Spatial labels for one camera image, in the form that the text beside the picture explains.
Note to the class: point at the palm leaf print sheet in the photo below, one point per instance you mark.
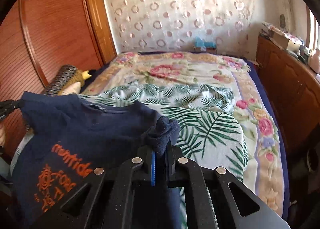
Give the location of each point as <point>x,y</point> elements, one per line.
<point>72,135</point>

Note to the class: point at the pink bottle on cabinet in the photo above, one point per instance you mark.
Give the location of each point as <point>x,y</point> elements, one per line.
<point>315,62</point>

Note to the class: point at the circle pattern curtain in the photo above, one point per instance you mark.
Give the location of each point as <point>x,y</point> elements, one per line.
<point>172,25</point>

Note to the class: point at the floral pink blanket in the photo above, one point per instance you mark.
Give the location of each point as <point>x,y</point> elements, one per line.
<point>223,111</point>

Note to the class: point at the cardboard box on cabinet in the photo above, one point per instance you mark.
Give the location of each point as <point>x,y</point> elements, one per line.
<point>284,42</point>

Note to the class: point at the person's left hand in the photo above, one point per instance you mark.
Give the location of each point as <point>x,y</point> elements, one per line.
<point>2,135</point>

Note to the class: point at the wooden slatted wardrobe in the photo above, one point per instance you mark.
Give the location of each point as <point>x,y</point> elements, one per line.
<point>38,37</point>

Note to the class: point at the yellow cloth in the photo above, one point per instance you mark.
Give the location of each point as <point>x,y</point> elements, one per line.
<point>75,83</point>

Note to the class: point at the blue box on bed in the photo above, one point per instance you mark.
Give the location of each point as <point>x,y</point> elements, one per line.
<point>202,46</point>

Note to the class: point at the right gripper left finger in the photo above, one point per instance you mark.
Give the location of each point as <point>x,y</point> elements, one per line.
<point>146,172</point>

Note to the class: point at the long wooden cabinet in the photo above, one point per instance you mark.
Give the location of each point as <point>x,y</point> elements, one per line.
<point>292,90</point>

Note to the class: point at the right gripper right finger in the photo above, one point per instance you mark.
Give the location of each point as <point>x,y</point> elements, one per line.
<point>175,177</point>

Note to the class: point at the dark circle pattern pillow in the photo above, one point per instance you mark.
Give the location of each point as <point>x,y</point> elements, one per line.
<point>65,74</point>

